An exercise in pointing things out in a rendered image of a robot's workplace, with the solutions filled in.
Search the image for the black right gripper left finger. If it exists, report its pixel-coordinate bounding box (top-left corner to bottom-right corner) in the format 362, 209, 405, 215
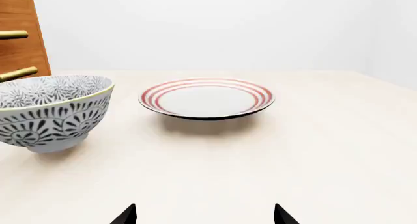
109, 203, 137, 224

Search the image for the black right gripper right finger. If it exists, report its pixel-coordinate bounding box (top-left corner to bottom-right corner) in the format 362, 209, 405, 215
274, 203, 300, 224

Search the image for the wooden drawer cabinet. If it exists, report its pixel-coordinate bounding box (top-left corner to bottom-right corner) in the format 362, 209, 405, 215
0, 0, 52, 83

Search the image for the white bowl with black pattern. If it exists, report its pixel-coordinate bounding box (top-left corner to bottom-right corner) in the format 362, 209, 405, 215
0, 74, 115, 154

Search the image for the white plate with red rings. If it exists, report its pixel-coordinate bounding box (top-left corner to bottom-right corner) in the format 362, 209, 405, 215
138, 77, 276, 122

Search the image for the brass drawer handle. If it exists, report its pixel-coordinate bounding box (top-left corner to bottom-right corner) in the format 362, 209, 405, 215
0, 30, 29, 40
0, 66, 39, 83

